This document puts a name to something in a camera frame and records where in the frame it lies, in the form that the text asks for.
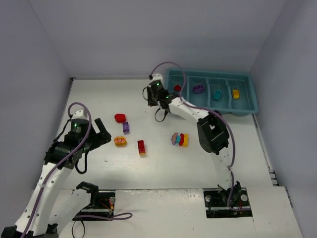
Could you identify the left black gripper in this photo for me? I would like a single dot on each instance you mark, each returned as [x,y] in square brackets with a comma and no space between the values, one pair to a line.
[98,138]

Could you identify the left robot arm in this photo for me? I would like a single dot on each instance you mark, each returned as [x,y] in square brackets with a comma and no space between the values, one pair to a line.
[38,219]

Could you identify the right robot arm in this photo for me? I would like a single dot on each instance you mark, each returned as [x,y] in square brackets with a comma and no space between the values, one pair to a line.
[214,134]

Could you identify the purple flower lego brick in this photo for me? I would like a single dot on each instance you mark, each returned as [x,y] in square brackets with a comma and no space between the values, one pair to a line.
[198,89]

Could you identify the teal four-compartment tray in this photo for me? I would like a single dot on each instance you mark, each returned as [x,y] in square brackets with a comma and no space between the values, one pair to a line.
[216,80]

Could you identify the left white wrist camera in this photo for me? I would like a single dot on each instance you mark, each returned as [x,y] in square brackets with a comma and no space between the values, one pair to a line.
[80,116]

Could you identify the multicolor lego stack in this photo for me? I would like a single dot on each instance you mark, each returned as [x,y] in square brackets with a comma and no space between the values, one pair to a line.
[180,139]

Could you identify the small red square lego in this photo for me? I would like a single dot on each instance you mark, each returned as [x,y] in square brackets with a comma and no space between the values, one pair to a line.
[177,88]

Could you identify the purple rectangular lego brick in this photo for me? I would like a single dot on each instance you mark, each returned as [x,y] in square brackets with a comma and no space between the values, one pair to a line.
[125,127]

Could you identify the yellow flower lego brick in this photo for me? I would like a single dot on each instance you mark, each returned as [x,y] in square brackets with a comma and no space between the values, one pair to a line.
[120,141]

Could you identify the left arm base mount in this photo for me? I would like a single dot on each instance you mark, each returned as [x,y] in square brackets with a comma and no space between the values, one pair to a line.
[101,203]

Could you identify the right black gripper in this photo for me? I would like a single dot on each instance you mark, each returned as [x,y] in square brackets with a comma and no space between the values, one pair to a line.
[152,96]

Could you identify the yellow striped lego brick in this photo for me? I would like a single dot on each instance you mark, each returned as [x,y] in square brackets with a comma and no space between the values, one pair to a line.
[235,94]

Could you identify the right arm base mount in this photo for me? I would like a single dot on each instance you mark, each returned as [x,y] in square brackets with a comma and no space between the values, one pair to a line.
[227,203]

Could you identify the red rounded lego brick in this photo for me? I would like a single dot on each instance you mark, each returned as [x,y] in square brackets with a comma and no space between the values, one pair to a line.
[120,118]

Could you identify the teal rectangular lego brick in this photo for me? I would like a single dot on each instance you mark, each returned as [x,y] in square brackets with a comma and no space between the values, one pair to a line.
[217,95]

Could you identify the red yellow teal lego stack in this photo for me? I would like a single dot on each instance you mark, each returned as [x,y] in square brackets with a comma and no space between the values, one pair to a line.
[141,148]

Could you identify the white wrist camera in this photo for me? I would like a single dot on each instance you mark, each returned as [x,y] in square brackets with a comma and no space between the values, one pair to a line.
[155,76]
[80,116]

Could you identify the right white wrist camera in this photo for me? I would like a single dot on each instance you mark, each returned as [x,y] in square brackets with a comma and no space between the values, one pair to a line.
[155,76]

